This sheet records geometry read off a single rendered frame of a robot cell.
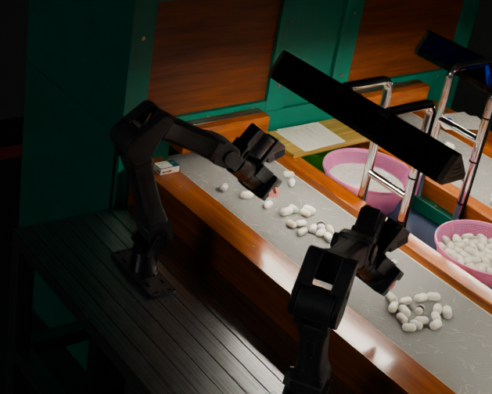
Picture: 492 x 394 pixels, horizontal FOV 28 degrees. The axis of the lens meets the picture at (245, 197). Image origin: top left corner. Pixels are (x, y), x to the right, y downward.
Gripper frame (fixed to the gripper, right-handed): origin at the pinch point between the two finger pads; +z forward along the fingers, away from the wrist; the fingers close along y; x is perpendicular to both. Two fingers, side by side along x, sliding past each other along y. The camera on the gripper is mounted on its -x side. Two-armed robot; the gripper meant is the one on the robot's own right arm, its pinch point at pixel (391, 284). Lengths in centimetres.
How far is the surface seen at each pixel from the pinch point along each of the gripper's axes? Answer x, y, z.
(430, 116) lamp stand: -39.1, 27.8, 12.8
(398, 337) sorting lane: 8.1, -4.7, 8.6
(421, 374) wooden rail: 10.9, -18.0, 1.2
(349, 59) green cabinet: -48, 84, 41
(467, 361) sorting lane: 2.9, -18.1, 14.6
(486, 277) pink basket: -16.5, 1.2, 36.1
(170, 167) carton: 11, 74, -1
